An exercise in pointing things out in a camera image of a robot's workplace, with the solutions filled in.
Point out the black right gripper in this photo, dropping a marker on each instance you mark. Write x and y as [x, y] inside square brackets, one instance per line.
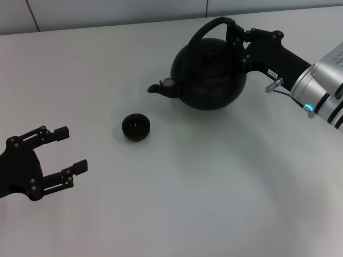
[270, 56]

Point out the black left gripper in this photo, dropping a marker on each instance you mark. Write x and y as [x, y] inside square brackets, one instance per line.
[21, 171]

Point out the black round teapot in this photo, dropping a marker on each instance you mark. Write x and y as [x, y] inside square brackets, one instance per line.
[209, 88]

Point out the small black teacup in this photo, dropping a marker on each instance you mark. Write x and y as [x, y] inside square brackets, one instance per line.
[136, 134]

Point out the black teapot lid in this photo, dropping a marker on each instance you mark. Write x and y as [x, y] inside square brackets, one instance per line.
[209, 55]

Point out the silver cylindrical connector plug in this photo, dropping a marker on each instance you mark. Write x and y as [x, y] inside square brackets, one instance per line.
[274, 85]

